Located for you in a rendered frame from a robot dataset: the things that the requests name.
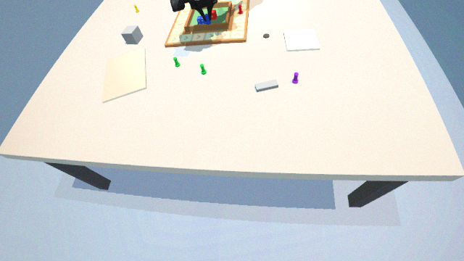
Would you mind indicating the red die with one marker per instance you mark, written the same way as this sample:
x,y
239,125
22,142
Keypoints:
x,y
214,15

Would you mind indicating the blue die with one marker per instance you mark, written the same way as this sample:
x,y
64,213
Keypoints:
x,y
200,20

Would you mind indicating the blue pawn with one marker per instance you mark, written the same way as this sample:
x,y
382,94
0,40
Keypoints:
x,y
207,22

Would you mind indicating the purple pawn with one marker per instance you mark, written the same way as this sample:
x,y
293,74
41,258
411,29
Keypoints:
x,y
295,80

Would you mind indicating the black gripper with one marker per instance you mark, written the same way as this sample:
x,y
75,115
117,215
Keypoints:
x,y
179,5

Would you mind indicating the green pawn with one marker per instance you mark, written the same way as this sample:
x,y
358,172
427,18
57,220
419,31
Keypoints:
x,y
177,64
204,71

